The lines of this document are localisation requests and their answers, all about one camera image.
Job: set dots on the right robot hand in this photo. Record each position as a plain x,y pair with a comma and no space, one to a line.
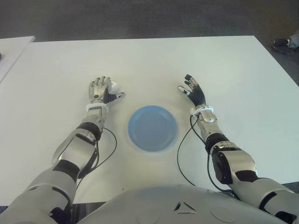
197,94

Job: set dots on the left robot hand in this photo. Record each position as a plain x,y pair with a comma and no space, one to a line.
97,89

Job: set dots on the white charger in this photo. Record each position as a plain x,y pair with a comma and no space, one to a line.
114,86

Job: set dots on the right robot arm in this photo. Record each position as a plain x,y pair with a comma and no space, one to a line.
243,161

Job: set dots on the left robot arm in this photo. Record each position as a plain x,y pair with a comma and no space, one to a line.
77,149

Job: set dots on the blue plate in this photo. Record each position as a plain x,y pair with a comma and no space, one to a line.
153,128

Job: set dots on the white side table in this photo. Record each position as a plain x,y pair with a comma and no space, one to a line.
11,51

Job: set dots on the black shoe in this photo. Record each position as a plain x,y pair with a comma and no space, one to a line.
280,44

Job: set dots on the grey trouser leg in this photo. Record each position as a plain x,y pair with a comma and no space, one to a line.
294,39

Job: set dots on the grey robot torso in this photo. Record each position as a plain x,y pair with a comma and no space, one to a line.
163,205

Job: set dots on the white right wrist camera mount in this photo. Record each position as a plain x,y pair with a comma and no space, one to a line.
205,108

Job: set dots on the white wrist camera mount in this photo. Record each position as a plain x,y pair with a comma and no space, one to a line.
97,107
205,108

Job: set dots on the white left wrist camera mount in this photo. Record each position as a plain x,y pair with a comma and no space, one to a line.
97,107

